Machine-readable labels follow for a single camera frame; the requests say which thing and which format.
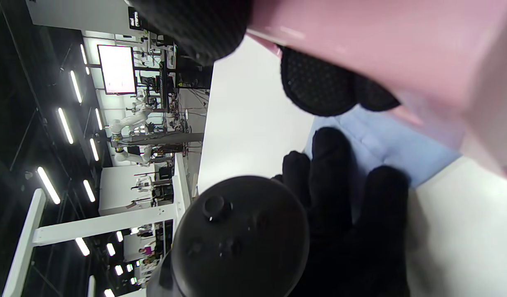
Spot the person's right hand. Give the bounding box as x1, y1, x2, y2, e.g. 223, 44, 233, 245
130, 0, 402, 117

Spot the person's left hand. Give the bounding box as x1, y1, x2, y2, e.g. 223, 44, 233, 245
272, 127, 410, 297

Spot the light blue long-sleeve shirt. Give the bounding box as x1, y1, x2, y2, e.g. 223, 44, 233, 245
305, 105, 462, 223

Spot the pink electric iron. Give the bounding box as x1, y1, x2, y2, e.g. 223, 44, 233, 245
245, 0, 507, 184

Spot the black and white controller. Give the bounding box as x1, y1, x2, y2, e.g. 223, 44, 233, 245
146, 175, 311, 297

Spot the white table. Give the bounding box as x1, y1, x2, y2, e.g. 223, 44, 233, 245
198, 35, 507, 297

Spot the grey robot stand pole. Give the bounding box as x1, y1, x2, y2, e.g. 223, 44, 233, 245
111, 132, 204, 146

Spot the bright display screen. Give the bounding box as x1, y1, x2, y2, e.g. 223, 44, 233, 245
97, 45, 137, 95

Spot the row of ceiling light strips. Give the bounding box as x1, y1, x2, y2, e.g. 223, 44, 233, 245
37, 43, 138, 297

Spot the white table frame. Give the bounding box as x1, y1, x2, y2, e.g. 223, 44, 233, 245
2, 153, 192, 297

